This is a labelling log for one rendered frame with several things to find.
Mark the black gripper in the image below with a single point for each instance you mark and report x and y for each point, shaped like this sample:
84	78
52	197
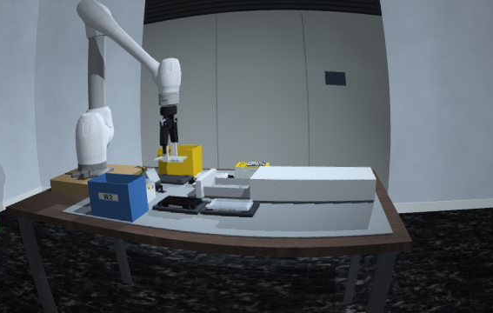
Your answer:
167	126

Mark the light grey bench mat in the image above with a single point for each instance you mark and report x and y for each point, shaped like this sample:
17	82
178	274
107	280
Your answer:
274	220

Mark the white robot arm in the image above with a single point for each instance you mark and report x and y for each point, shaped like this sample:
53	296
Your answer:
91	140

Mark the yellow bin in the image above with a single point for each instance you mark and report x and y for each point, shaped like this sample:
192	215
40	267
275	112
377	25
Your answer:
192	165

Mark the blue open-top bin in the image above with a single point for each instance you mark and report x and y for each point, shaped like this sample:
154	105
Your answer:
118	196

